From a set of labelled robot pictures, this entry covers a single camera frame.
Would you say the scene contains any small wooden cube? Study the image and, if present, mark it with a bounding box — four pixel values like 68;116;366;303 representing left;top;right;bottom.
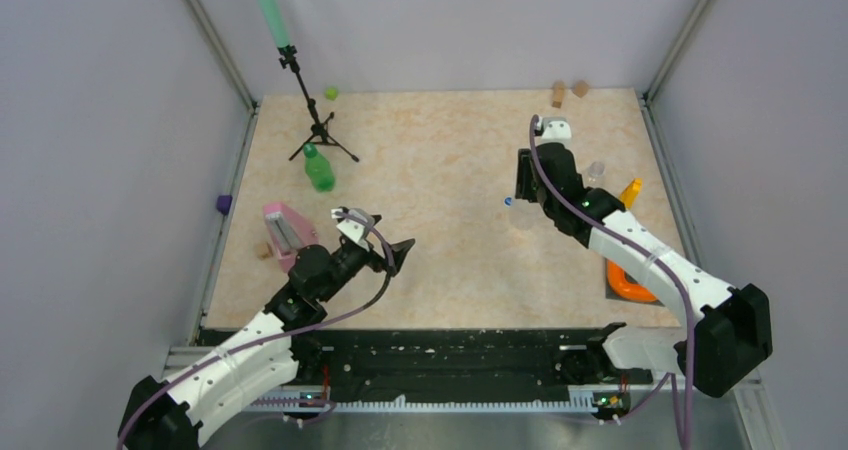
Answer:
254;242;274;260

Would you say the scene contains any orange tape dispenser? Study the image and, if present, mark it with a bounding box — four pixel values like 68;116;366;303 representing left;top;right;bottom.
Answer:
606;260;658;304

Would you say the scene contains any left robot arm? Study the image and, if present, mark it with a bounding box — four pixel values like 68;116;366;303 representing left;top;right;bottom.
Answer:
116;237;415;449

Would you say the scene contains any black tripod green pole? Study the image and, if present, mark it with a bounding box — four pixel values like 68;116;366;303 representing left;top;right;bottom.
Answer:
256;0;360;162

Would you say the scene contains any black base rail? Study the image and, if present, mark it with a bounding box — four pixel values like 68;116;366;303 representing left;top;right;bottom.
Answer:
198;327;654;412

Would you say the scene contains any clear plastic bottle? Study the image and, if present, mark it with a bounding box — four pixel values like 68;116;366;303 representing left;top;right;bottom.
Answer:
582;161;606;188

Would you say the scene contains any wooden block left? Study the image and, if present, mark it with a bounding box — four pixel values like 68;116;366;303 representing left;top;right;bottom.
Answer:
551;80;567;109

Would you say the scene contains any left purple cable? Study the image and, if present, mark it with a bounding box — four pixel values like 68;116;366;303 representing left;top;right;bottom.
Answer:
115;212;397;450

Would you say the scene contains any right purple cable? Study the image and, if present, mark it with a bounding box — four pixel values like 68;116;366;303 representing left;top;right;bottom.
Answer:
527;114;697;450

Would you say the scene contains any yellow green block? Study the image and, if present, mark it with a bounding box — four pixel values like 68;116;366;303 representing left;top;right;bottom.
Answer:
619;178;643;210

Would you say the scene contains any wooden block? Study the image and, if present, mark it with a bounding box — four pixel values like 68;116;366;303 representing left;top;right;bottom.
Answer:
572;80;591;98
551;80;567;109

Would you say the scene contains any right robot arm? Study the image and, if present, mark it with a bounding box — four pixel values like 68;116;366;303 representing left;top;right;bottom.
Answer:
515;143;773;398

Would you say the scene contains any clear bottle blue-white cap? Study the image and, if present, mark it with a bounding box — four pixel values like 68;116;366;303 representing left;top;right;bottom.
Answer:
508;199;544;230

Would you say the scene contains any green plastic bottle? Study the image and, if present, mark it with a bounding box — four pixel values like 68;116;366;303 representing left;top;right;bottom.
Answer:
303;143;336;192

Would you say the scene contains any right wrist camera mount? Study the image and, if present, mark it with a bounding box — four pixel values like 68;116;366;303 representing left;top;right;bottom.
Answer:
530;115;573;148

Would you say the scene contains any pink toy toaster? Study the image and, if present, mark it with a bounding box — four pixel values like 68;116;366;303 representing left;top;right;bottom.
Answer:
262;202;319;273

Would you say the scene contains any purple small object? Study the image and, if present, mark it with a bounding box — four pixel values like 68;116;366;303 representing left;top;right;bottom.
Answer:
215;194;233;216

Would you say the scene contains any wooden block right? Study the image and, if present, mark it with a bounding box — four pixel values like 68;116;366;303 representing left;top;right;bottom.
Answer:
572;80;591;98

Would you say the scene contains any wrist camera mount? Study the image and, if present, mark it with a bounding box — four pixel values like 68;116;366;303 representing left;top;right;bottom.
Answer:
530;115;573;148
331;207;382;250

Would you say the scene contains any purple cable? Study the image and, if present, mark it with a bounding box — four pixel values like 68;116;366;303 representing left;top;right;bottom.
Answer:
527;114;697;450
115;212;397;450

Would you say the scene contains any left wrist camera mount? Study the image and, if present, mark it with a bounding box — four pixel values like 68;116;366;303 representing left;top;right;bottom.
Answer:
331;207;382;250

